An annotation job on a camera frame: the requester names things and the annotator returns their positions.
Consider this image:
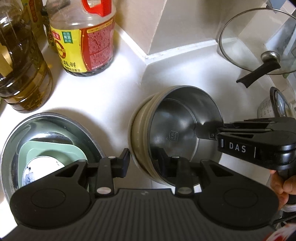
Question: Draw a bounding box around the stainless steel bowl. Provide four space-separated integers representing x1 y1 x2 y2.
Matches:
148 86 223 186

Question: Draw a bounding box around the person right hand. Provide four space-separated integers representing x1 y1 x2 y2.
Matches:
270 170 296 209

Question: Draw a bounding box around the cooking oil bottle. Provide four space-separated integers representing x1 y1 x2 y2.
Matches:
1 1 53 113

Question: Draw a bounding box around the green square plate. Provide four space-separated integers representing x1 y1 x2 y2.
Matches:
18 141 87 188

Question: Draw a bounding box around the beige plastic bowl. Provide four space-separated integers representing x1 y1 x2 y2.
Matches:
128 85 179 187

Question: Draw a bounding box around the blue patterned white dish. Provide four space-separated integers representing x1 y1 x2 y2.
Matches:
22 156 65 186

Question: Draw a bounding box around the soy sauce bottle red handle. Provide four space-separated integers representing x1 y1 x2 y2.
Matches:
46 0 116 77

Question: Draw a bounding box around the large stainless steel plate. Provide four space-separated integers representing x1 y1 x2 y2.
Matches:
1 113 105 200

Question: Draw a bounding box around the glass pot lid black handle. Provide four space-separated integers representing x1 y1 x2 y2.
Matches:
219 8 295 87

